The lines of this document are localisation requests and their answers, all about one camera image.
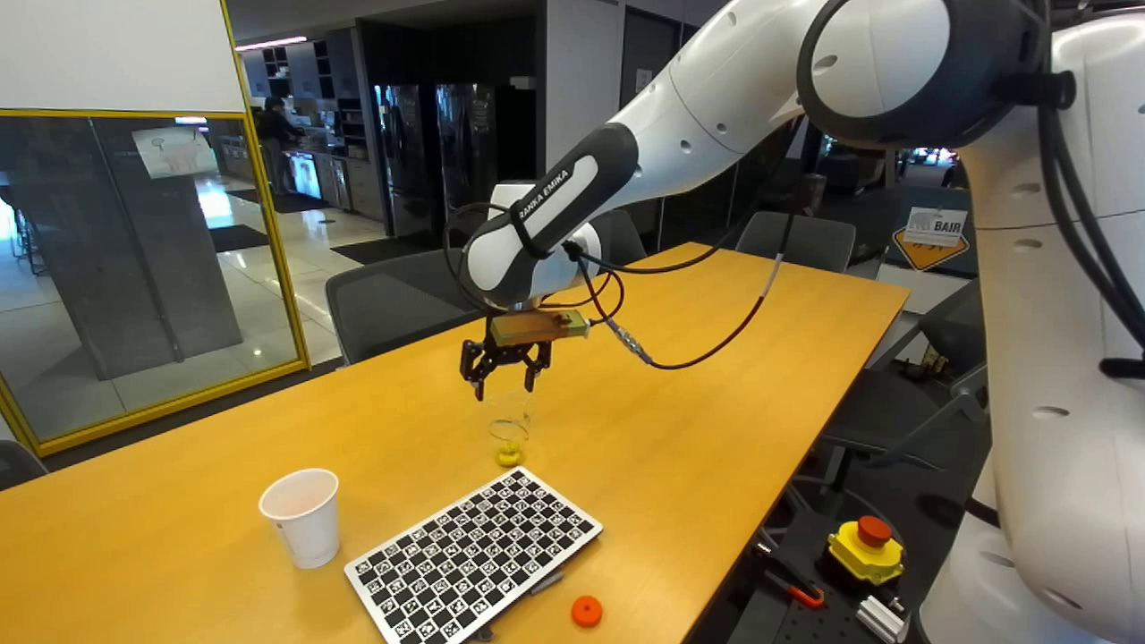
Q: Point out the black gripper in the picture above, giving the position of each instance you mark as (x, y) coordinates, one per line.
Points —
(485, 355)

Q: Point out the yellow disc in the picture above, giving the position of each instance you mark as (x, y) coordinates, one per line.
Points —
(510, 455)

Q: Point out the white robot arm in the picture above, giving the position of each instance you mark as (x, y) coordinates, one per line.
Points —
(1042, 109)

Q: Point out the transparent plastic cup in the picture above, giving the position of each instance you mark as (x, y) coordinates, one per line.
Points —
(510, 430)

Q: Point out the white paper cup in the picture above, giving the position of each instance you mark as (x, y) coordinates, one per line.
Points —
(300, 507)

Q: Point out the grey office chair left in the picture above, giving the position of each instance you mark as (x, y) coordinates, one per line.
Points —
(394, 303)

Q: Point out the grey office chair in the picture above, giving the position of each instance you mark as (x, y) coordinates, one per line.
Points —
(394, 303)
(800, 238)

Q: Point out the black white checkered board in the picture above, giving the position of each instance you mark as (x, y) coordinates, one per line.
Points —
(454, 570)

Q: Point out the orange disc on table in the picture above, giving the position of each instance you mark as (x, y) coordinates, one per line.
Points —
(585, 614)

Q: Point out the grey office chair far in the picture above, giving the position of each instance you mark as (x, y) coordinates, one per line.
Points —
(800, 238)

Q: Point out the yellow framed glass partition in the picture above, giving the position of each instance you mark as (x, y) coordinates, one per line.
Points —
(124, 298)

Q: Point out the yellow red emergency stop button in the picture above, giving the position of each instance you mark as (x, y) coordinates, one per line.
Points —
(866, 548)

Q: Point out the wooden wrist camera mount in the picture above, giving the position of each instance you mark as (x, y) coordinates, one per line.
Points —
(535, 327)

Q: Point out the red handled tool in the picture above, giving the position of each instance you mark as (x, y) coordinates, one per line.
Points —
(796, 589)

